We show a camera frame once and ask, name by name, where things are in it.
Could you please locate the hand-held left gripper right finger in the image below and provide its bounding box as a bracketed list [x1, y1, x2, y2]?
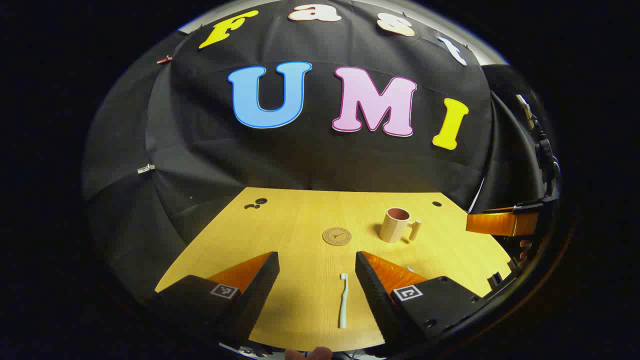
[355, 251, 486, 352]

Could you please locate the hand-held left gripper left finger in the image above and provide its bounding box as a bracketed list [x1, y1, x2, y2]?
[147, 251, 281, 348]

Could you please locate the pale green toothbrush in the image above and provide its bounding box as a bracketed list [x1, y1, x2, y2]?
[338, 273, 349, 330]

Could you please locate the round brown coaster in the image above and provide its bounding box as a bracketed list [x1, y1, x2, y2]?
[322, 227, 352, 246]

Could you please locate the beige cup with wooden handle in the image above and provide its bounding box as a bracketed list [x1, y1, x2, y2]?
[379, 207, 422, 244]

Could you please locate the wooden desktop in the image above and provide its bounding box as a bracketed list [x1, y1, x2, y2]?
[155, 187, 513, 352]

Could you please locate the black backdrop cloth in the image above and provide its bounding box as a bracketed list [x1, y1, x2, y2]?
[82, 0, 551, 306]

